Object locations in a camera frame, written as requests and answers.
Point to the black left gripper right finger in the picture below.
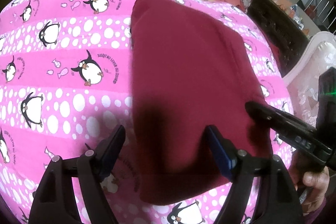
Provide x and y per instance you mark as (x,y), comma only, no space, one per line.
(277,200)

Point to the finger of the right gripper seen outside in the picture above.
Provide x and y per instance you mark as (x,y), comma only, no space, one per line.
(289,129)

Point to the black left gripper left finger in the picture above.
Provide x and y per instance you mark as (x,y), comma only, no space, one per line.
(54,200)

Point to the maroon small garment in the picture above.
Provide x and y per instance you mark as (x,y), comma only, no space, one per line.
(189,70)

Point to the person's right hand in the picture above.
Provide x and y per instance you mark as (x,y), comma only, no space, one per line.
(317,181)

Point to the pink white cushioned chair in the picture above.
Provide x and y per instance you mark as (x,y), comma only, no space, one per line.
(302,80)

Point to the dark wooden headboard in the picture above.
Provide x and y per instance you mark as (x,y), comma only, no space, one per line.
(287,41)

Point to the pink penguin bed sheet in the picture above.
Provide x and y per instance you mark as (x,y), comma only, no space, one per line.
(65,81)

